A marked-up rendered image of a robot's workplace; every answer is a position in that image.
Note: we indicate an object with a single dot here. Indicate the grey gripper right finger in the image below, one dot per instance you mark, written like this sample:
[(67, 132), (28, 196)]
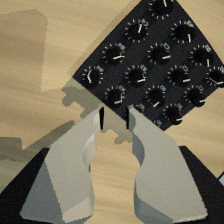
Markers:
[(172, 185)]

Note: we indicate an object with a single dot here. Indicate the black knob box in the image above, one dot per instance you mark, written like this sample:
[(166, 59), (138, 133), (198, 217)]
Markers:
[(145, 73)]

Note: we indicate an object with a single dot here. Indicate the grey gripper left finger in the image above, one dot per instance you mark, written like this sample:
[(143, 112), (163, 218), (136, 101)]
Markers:
[(55, 187)]

